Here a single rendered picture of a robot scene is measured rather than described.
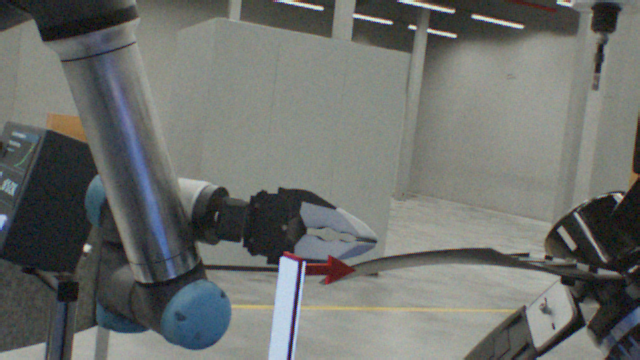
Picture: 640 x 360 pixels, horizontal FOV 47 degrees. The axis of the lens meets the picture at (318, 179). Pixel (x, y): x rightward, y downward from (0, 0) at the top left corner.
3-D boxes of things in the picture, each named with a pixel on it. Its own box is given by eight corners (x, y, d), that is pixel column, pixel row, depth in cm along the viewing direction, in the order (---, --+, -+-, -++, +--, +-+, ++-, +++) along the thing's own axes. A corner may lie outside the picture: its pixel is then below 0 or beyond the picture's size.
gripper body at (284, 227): (320, 199, 90) (230, 186, 94) (297, 194, 82) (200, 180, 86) (311, 262, 90) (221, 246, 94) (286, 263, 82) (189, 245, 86)
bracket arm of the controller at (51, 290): (78, 302, 101) (80, 280, 101) (56, 302, 99) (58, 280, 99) (34, 266, 121) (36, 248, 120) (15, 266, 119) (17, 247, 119)
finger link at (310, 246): (386, 242, 86) (311, 230, 89) (374, 241, 80) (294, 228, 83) (382, 269, 86) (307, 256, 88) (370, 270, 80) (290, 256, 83)
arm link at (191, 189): (166, 175, 87) (155, 244, 87) (201, 180, 86) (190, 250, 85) (195, 181, 94) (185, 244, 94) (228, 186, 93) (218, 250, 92)
